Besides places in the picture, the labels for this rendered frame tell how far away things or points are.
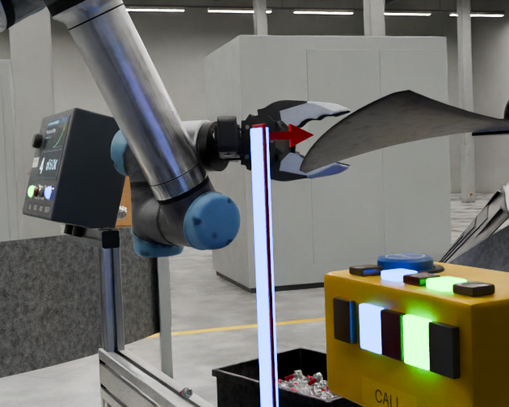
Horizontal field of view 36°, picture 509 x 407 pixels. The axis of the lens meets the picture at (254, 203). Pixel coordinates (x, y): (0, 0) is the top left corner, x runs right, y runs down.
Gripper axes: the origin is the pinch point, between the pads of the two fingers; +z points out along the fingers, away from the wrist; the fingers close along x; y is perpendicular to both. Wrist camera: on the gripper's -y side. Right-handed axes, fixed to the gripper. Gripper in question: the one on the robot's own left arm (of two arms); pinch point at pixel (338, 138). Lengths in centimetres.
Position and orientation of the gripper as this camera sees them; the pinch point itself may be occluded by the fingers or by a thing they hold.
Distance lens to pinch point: 102.0
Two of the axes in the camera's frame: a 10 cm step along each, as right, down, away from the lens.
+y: 4.5, 0.4, 8.9
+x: -0.1, 10.0, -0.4
